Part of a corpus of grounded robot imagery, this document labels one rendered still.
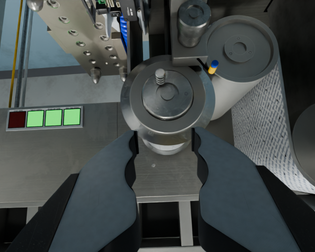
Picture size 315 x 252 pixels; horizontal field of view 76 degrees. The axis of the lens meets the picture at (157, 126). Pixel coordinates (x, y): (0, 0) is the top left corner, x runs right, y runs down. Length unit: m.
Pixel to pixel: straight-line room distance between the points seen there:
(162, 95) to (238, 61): 0.13
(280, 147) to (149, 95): 0.22
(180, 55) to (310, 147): 0.23
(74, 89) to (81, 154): 2.21
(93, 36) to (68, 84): 2.35
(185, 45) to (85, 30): 0.31
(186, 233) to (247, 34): 0.52
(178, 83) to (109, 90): 2.38
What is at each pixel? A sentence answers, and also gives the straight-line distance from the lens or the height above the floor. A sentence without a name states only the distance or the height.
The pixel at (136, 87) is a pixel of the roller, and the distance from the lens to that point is 0.32.
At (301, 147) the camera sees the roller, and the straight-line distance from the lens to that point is 0.36.
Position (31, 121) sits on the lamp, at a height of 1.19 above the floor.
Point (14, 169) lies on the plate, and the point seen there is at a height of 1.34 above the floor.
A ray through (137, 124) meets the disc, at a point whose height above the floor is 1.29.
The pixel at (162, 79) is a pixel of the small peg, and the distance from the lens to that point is 0.29.
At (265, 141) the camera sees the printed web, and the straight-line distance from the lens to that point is 0.42.
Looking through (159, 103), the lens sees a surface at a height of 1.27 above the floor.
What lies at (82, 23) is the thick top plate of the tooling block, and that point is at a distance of 0.54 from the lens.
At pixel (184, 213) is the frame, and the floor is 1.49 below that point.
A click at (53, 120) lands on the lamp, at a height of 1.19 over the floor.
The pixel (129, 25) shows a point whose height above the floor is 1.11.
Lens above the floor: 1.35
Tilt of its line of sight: 12 degrees down
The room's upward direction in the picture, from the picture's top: 178 degrees clockwise
